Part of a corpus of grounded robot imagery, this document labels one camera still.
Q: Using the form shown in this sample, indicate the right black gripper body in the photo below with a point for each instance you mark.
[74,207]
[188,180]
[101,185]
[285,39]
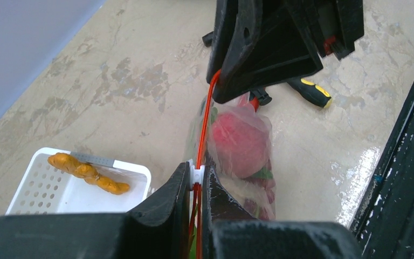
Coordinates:
[334,26]

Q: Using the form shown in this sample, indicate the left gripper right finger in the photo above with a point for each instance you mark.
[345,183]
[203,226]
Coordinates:
[219,211]

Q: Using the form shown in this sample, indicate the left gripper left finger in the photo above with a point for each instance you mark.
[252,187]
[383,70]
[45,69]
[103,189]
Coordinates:
[159,226]

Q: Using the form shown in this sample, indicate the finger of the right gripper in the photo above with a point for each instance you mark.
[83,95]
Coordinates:
[223,30]
[271,44]

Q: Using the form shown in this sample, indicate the pink peach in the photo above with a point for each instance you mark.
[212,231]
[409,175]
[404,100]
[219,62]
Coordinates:
[239,142]

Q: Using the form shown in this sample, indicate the clear zip bag orange zipper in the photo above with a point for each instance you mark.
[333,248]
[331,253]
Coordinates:
[198,156]

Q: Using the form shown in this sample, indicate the red grape bunch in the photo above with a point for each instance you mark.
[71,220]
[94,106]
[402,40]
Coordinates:
[261,204]

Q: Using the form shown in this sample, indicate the black rubber mallet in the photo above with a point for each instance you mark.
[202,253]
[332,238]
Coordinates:
[257,97]

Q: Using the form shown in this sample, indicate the yellow black screwdriver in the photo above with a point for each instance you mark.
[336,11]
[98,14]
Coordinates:
[311,92]

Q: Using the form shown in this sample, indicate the white perforated plastic basket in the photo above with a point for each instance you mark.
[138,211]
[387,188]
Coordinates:
[47,190]

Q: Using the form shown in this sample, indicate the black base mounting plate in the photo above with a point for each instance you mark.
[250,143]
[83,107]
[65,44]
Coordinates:
[384,221]

